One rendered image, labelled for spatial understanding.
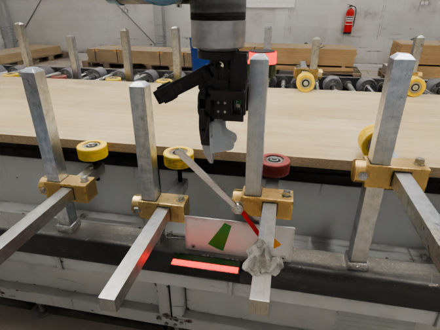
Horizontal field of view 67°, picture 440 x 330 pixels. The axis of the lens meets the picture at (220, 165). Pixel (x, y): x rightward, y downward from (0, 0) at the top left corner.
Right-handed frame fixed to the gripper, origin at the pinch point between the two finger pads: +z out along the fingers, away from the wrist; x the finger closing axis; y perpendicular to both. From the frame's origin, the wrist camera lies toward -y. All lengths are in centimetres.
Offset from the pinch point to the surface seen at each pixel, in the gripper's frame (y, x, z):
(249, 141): 7.5, 6.3, -1.3
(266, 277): 13.3, -17.1, 12.7
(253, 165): 8.4, 6.3, 4.3
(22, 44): -133, 115, -6
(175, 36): -43, 115, -12
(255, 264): 11.4, -15.8, 11.5
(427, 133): 58, 48, 9
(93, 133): -42, 28, 9
